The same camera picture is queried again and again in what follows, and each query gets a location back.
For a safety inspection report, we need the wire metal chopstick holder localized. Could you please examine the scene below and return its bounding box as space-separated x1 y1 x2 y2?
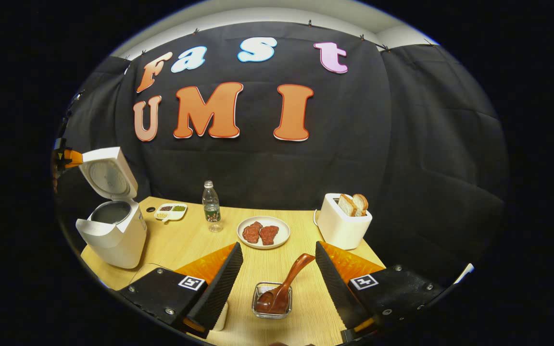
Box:
252 282 293 320

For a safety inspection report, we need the clear plastic water bottle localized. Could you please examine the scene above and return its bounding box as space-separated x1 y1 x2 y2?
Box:
202 180 223 233

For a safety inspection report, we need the white rice cooker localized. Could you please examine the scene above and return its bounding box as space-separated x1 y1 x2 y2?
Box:
75 147 148 270

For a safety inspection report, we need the red meat piece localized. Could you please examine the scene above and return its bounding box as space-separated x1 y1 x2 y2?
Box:
242 222 263 244
259 225 280 246

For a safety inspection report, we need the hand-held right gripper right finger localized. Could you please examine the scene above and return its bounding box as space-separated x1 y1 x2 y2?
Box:
315 240 448 343

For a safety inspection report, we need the clear plastic rice container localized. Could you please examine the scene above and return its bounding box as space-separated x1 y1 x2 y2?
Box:
212 302 229 332

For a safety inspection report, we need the white toaster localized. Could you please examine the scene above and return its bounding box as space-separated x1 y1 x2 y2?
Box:
316 193 373 250

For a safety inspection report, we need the white divided grain dish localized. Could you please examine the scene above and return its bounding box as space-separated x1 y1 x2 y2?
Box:
154 202 188 222

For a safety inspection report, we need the white round plate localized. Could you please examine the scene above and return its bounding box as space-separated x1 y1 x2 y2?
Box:
237 216 291 249

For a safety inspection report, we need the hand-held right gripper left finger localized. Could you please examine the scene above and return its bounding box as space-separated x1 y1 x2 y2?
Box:
116 242 244 339

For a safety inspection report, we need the brown wooden spoon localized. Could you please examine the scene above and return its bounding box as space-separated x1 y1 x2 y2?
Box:
255 253 316 314

